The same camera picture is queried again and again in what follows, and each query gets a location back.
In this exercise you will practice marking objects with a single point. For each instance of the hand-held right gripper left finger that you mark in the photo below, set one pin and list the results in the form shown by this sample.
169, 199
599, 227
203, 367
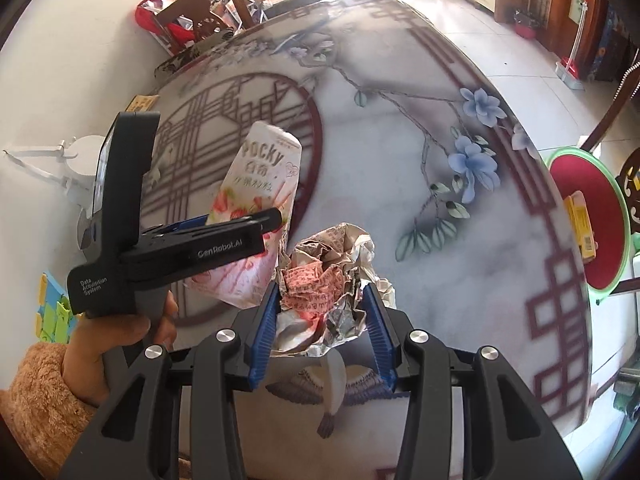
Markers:
262, 340

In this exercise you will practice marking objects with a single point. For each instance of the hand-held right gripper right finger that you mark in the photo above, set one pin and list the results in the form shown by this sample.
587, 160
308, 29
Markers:
379, 340

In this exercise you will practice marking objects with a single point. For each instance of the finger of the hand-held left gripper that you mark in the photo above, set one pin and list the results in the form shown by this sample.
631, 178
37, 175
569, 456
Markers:
260, 221
187, 223

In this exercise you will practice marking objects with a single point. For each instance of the pink snack box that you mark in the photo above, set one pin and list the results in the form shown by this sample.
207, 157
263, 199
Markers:
265, 170

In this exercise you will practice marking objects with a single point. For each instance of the red foil wrapper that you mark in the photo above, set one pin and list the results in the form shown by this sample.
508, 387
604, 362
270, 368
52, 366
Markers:
320, 285

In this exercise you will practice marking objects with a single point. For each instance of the person's left forearm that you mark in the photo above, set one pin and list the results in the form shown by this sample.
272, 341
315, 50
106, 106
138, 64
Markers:
35, 410

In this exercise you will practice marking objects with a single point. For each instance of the person's left hand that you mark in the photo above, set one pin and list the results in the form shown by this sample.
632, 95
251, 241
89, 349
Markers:
100, 355

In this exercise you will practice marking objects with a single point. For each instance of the white desk lamp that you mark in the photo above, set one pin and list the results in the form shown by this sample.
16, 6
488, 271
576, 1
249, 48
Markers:
85, 160

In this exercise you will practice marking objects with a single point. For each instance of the yellow patterned box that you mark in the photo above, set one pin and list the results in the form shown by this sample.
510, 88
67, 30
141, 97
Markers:
142, 104

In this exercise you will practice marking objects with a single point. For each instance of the floral seat cushion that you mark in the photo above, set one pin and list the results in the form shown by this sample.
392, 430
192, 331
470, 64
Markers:
185, 60

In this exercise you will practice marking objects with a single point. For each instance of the red bag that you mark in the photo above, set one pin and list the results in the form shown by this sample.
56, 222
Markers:
175, 30

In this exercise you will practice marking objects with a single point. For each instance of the carved wooden dining chair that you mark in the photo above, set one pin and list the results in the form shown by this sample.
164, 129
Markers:
200, 0
607, 125

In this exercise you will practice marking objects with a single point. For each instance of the red bucket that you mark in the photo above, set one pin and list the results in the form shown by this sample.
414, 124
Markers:
527, 27

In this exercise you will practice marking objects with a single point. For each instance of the colourful cartoon door curtain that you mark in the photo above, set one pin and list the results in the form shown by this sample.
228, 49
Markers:
607, 45

